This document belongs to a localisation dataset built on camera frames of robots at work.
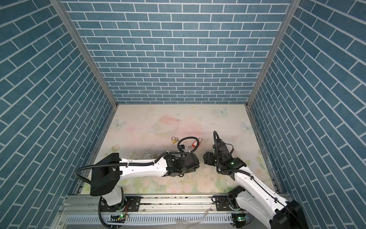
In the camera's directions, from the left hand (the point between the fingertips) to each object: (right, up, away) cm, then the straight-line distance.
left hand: (193, 167), depth 81 cm
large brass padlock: (-13, +13, +18) cm, 26 cm away
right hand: (+7, +7, +2) cm, 10 cm away
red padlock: (+2, +12, +15) cm, 19 cm away
